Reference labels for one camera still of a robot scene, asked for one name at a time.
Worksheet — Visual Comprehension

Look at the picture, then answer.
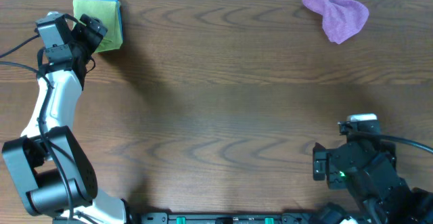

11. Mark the green microfiber cloth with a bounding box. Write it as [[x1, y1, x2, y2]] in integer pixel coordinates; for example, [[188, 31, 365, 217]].
[[72, 0, 123, 53]]

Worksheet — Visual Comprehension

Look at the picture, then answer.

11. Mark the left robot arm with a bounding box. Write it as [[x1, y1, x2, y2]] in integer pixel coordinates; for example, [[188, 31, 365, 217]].
[[1, 13, 131, 223]]

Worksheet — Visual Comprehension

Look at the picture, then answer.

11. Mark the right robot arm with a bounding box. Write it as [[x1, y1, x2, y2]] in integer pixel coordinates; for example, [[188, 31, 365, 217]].
[[313, 139, 432, 223]]

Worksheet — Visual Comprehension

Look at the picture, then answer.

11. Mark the folded blue cloth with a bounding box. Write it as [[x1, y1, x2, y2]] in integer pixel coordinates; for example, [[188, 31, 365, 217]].
[[103, 0, 123, 49]]

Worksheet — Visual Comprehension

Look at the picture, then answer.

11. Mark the purple microfiber cloth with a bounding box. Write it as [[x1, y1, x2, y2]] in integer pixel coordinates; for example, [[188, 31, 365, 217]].
[[302, 0, 369, 44]]

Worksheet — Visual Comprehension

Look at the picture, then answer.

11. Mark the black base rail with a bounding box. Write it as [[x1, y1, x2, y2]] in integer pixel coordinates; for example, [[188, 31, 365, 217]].
[[52, 211, 373, 224]]

